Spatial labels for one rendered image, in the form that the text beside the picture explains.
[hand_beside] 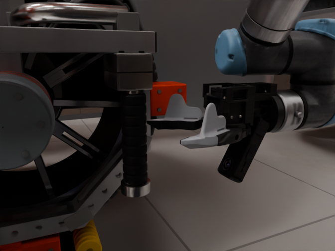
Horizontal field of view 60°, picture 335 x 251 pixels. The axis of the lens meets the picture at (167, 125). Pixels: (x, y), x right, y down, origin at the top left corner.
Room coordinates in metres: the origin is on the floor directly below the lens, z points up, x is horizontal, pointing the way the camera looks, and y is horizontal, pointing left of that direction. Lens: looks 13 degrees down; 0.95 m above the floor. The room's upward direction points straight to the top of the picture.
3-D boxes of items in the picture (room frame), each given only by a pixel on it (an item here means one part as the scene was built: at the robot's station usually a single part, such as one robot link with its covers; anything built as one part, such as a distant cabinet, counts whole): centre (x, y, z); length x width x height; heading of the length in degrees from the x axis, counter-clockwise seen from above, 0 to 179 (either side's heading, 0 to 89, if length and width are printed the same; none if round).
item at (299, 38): (0.53, -0.25, 0.95); 0.11 x 0.08 x 0.11; 103
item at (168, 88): (0.68, 0.01, 0.85); 0.09 x 0.08 x 0.07; 113
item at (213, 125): (0.39, -0.06, 0.85); 0.09 x 0.03 x 0.06; 144
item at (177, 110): (0.49, -0.01, 0.85); 0.09 x 0.03 x 0.06; 82
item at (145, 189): (0.40, 0.05, 0.83); 0.04 x 0.04 x 0.16
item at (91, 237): (0.69, 0.23, 0.51); 0.29 x 0.06 x 0.06; 23
